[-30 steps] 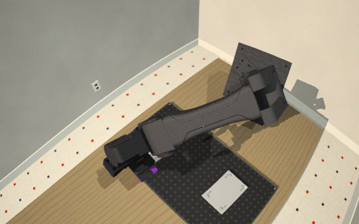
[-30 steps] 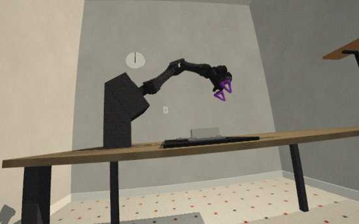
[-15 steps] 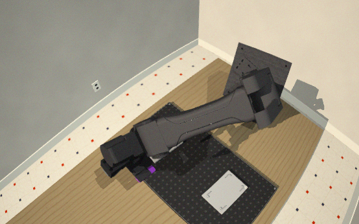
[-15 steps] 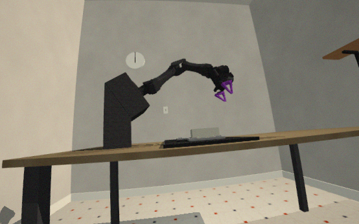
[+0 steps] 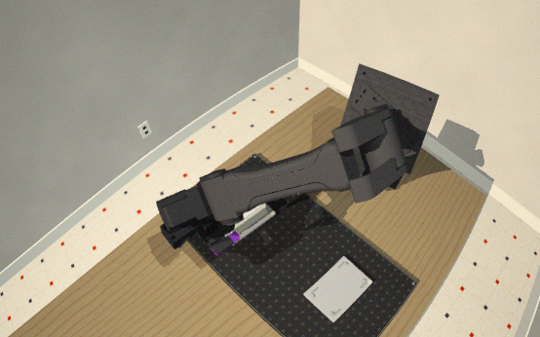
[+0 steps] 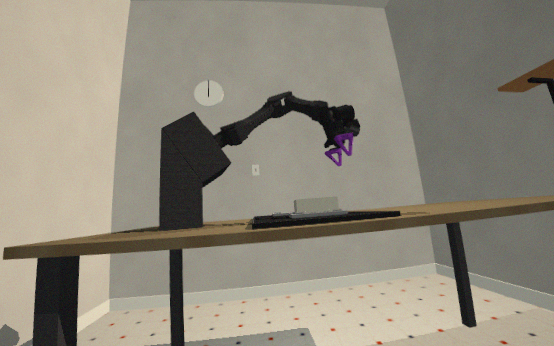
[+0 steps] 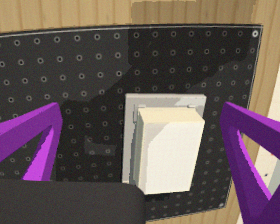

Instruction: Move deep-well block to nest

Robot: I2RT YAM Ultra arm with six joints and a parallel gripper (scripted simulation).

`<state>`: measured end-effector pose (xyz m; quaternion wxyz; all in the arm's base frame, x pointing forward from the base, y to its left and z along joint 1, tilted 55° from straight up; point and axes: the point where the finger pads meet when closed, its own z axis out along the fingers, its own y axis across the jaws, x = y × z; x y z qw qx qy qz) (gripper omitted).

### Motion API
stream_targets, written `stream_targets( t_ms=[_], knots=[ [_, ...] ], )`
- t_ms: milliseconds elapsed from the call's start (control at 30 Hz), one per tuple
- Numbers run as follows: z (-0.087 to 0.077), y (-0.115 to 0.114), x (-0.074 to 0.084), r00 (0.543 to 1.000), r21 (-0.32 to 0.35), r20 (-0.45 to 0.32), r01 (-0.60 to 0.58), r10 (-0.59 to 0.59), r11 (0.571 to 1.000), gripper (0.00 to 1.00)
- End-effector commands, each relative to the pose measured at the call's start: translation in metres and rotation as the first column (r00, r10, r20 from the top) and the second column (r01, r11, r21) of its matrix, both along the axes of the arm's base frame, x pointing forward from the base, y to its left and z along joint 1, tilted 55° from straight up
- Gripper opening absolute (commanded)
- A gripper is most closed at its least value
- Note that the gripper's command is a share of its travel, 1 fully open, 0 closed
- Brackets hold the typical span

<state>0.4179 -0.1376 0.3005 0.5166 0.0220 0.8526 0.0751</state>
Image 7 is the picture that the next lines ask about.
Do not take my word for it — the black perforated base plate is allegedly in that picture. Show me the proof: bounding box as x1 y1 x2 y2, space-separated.
0 23 263 222

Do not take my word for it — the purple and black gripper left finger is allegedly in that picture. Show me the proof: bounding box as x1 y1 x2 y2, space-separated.
0 102 63 181

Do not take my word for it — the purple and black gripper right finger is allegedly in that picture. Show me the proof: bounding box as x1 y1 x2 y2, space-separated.
220 102 280 224

